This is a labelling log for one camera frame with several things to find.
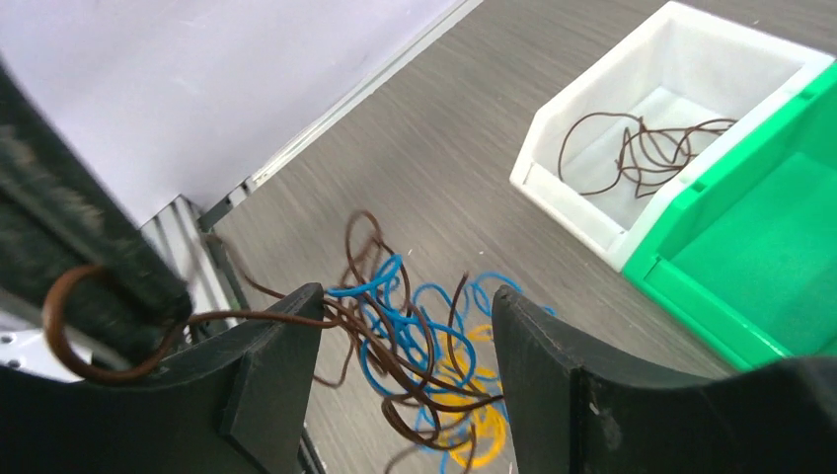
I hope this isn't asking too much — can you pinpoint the white plastic bin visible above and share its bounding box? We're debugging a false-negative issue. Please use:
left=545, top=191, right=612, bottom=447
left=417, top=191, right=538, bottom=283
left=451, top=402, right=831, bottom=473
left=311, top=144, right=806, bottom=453
left=509, top=2, right=834, bottom=271

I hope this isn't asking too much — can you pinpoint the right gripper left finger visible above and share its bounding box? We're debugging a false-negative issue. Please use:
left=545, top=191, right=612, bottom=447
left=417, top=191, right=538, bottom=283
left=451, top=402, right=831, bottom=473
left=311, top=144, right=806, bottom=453
left=1, top=282, right=324, bottom=473

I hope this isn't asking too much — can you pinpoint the yellow cable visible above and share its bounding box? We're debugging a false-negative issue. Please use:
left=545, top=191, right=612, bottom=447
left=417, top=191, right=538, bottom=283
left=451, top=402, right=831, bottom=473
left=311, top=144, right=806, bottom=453
left=427, top=323, right=510, bottom=471

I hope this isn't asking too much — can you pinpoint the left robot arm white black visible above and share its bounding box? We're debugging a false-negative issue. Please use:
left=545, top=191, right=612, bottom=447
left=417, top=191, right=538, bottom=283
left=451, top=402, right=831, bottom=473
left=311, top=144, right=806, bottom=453
left=1, top=70, right=192, bottom=381

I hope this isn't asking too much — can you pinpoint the blue cable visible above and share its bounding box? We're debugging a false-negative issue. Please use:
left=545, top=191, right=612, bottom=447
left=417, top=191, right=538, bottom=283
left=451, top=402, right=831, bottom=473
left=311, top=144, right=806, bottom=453
left=325, top=253, right=557, bottom=474

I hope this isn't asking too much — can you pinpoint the brown cable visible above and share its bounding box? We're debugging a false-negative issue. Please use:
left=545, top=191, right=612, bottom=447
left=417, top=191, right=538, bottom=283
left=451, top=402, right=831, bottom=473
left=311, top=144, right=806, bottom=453
left=557, top=111, right=739, bottom=200
left=41, top=210, right=506, bottom=474

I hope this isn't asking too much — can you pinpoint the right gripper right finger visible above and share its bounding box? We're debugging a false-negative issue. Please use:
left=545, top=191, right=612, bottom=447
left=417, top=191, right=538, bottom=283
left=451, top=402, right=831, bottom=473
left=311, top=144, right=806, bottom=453
left=493, top=286, right=836, bottom=473

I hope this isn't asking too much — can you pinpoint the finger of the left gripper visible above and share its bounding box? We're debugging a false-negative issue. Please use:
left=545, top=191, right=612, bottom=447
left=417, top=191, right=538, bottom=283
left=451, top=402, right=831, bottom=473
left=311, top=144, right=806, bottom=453
left=1, top=71, right=192, bottom=364

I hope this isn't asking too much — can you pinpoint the green plastic bin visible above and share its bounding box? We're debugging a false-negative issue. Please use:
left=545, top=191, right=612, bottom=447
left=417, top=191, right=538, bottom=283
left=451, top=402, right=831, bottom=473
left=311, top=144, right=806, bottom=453
left=624, top=68, right=836, bottom=370

